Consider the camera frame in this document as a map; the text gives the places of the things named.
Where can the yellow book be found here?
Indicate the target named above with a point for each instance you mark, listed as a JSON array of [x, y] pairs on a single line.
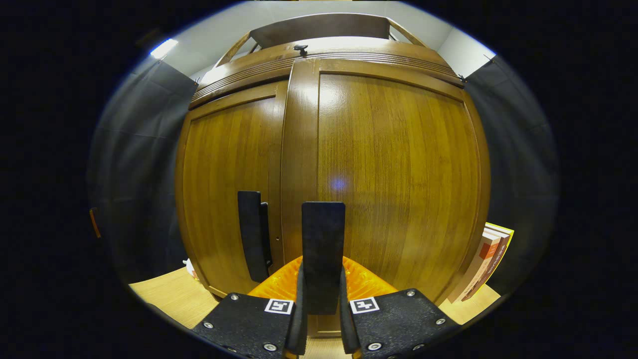
[[503, 230]]

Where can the wooden double-door shoe cabinet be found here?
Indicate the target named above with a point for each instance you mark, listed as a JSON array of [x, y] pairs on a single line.
[[319, 30]]

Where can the white orange book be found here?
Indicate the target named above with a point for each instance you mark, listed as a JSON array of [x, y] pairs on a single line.
[[476, 271]]

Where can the wooden shoe cabinet door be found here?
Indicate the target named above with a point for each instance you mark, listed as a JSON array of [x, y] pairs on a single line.
[[398, 164], [224, 164]]

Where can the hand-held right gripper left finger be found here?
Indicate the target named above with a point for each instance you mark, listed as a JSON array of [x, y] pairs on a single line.
[[249, 319]]

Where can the small white object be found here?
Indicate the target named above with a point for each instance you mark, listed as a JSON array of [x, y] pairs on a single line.
[[191, 269]]

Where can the ribbed wooden drawer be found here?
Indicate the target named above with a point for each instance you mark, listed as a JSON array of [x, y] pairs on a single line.
[[349, 47]]

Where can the red book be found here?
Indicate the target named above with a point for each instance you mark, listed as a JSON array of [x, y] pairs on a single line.
[[496, 264]]

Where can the black drawer knob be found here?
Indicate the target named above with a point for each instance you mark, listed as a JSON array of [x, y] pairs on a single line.
[[300, 49]]

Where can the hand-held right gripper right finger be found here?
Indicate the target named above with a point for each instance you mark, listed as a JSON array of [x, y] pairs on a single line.
[[398, 319]]

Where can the ceiling light panel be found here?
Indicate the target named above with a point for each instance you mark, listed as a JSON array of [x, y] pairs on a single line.
[[164, 48]]

